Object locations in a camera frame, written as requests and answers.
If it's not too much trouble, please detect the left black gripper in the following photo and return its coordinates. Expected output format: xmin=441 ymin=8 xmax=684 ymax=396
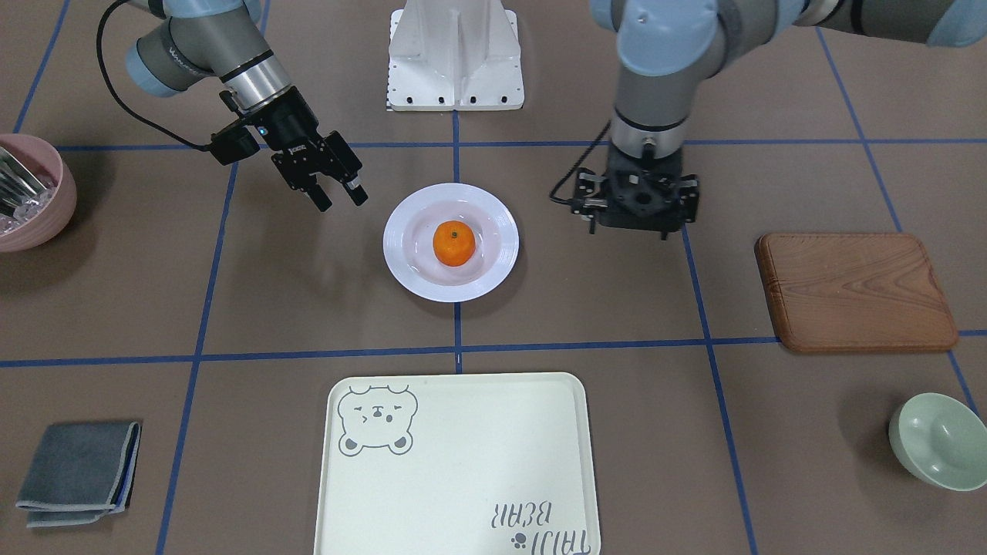
xmin=597 ymin=146 xmax=685 ymax=232

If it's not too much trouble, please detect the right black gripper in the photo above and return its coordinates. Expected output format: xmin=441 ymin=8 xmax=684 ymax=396
xmin=249 ymin=86 xmax=368 ymax=212

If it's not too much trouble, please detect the white round plate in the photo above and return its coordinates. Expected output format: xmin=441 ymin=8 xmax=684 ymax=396
xmin=382 ymin=183 xmax=520 ymax=303

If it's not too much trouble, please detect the orange mandarin fruit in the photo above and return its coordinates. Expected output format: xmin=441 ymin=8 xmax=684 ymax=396
xmin=431 ymin=220 xmax=477 ymax=267

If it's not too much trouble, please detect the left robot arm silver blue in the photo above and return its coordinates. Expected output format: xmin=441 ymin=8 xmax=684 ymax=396
xmin=568 ymin=1 xmax=986 ymax=236

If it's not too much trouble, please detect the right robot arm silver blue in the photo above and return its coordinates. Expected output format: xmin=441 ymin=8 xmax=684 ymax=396
xmin=126 ymin=1 xmax=367 ymax=211

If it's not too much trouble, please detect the cream bear tray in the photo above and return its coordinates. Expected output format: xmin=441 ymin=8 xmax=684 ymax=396
xmin=312 ymin=372 xmax=602 ymax=554

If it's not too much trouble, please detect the wooden cutting board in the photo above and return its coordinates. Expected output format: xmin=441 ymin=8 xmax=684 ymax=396
xmin=754 ymin=232 xmax=959 ymax=354

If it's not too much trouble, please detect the pink bowl with ice cubes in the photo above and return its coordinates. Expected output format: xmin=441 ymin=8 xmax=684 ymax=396
xmin=1 ymin=133 xmax=77 ymax=253

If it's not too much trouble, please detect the metal scoop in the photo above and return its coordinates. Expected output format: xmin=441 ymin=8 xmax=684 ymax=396
xmin=1 ymin=147 xmax=52 ymax=222

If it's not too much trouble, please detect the grey folded cloth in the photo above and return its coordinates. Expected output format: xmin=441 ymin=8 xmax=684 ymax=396
xmin=15 ymin=421 xmax=143 ymax=530

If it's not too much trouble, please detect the mint green bowl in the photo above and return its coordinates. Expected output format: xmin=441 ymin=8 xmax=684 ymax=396
xmin=888 ymin=392 xmax=986 ymax=492

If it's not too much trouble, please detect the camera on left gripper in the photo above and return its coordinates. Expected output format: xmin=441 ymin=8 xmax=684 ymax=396
xmin=568 ymin=167 xmax=608 ymax=234

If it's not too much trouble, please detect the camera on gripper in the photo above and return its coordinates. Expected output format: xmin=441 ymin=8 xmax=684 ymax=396
xmin=207 ymin=122 xmax=260 ymax=166
xmin=568 ymin=167 xmax=608 ymax=234

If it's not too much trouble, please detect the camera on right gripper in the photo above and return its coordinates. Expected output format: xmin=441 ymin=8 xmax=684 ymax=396
xmin=207 ymin=122 xmax=260 ymax=166

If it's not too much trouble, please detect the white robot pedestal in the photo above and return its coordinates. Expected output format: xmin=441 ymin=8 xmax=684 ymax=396
xmin=386 ymin=1 xmax=525 ymax=112

